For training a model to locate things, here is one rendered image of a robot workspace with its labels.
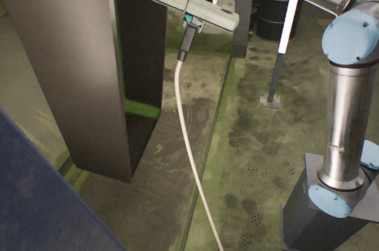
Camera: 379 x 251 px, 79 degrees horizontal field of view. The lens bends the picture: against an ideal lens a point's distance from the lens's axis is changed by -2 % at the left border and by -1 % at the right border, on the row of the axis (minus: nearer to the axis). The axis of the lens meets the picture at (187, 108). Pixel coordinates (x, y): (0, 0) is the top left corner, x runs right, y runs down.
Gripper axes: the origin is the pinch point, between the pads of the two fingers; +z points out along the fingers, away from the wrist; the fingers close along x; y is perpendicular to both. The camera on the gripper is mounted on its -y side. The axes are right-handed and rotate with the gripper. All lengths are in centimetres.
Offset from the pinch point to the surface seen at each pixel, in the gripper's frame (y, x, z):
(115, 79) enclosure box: 26.6, 18.2, 9.4
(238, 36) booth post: 96, -50, -210
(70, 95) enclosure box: 45, 36, 9
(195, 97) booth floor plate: 137, -25, -121
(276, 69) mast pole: 72, -82, -126
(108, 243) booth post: -12, -2, 64
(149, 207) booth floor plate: 143, -15, 3
